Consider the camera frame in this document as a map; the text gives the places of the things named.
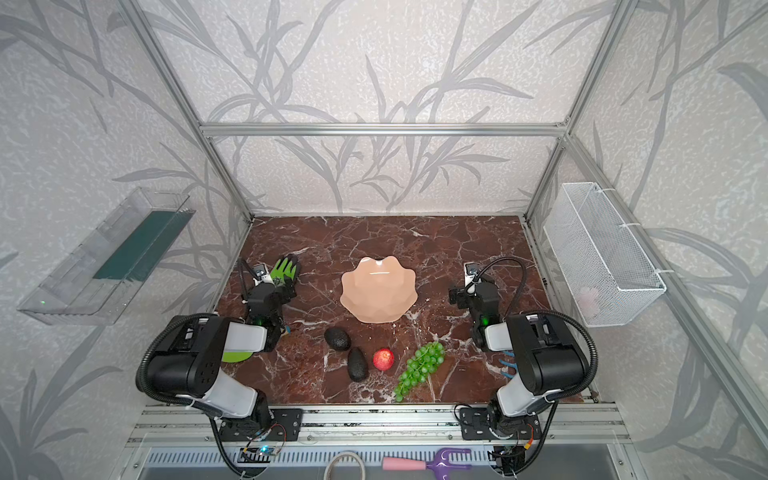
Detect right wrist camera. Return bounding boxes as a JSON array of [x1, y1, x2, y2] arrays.
[[463, 262, 482, 288]]

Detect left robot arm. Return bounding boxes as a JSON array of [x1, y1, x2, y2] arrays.
[[136, 279, 296, 435]]

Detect green black work glove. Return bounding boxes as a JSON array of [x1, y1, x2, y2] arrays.
[[270, 253, 300, 286]]

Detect green fake grape bunch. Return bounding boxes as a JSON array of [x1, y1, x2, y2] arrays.
[[393, 341, 445, 403]]

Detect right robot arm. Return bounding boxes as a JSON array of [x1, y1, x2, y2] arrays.
[[448, 282, 599, 439]]

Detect dark fake avocado round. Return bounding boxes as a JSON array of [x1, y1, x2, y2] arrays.
[[324, 327, 352, 352]]

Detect pink item in basket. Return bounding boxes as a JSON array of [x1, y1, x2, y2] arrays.
[[575, 287, 601, 320]]

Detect blue toy tool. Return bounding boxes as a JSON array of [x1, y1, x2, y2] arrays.
[[499, 351, 518, 379]]

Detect dark fake avocado elongated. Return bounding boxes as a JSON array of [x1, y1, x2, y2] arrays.
[[347, 347, 369, 383]]

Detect aluminium frame rail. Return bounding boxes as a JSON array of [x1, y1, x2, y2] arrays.
[[126, 403, 631, 448]]

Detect pink purple toy rake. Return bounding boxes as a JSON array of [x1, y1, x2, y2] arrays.
[[381, 448, 471, 480]]

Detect white wire mesh basket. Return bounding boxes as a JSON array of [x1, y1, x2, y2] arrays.
[[543, 182, 667, 327]]

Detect clear plastic wall shelf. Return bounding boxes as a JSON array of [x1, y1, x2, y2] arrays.
[[18, 187, 195, 326]]

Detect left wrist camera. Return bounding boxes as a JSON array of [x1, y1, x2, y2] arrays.
[[248, 264, 272, 285]]

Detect pink scalloped fruit bowl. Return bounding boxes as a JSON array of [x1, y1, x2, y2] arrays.
[[340, 256, 418, 324]]

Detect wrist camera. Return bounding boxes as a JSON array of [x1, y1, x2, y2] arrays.
[[248, 264, 272, 285], [463, 262, 482, 288]]

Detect green toy trowel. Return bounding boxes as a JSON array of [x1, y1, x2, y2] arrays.
[[221, 351, 253, 364]]

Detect red fake apple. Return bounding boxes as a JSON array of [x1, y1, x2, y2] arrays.
[[372, 348, 395, 372]]

